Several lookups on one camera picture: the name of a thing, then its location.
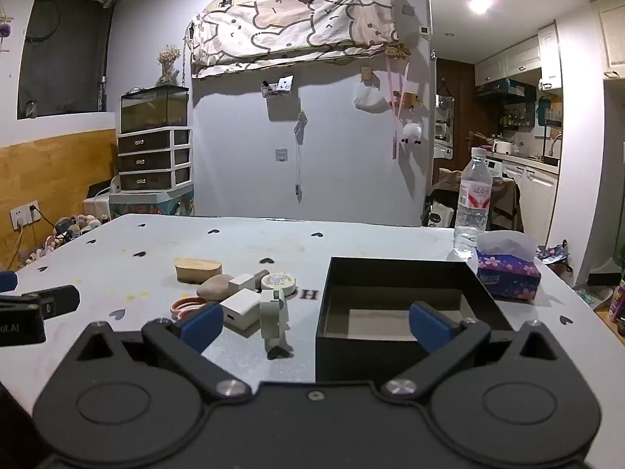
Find dark window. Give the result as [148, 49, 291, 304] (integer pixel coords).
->
[17, 0, 119, 120]

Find chair with brown jacket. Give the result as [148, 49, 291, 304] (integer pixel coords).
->
[430, 167, 524, 233]

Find oval wooden block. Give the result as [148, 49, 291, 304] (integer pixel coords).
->
[175, 259, 224, 284]

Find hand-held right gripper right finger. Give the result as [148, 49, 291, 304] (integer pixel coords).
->
[380, 301, 567, 404]

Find blue patterned bag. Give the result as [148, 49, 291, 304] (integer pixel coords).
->
[536, 240, 571, 265]

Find round white tape measure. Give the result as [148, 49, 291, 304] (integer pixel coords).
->
[260, 272, 297, 298]

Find white hanging bag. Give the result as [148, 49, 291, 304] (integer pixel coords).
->
[354, 82, 392, 114]

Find small wall photo holder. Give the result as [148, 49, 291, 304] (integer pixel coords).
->
[261, 75, 295, 98]

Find glass fish tank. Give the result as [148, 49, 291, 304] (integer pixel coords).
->
[120, 85, 190, 134]

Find pile of stuffed toys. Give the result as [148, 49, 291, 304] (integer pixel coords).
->
[27, 214, 104, 265]

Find purple floral tissue box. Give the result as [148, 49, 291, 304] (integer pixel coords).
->
[475, 231, 542, 301]

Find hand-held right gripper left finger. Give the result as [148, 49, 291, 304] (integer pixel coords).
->
[71, 301, 254, 404]

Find white wall socket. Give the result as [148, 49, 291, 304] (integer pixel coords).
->
[10, 200, 41, 229]

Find pink ribbon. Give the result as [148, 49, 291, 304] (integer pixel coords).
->
[385, 56, 412, 160]

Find teal patterned cabinet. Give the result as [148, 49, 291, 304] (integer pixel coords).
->
[108, 190, 196, 218]

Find beige smooth stone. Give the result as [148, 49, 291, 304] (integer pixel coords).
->
[196, 274, 236, 301]

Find black box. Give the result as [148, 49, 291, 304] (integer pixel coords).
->
[315, 256, 513, 384]

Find large white charger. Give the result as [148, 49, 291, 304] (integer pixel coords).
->
[220, 289, 264, 330]

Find dried flower bouquet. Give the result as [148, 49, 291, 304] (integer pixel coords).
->
[157, 45, 182, 87]

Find printed cloth on wall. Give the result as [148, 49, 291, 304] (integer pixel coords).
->
[188, 0, 400, 79]

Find white drawer unit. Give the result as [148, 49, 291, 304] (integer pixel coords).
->
[116, 127, 194, 192]

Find white kitchen cabinets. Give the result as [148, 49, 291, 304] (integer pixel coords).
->
[488, 155, 560, 242]

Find hanging cord charm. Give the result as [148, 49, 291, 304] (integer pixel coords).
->
[292, 110, 309, 202]

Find white cartoon bag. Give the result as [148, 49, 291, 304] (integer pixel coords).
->
[423, 202, 458, 228]

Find clear water bottle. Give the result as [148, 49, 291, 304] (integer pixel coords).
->
[453, 147, 492, 260]

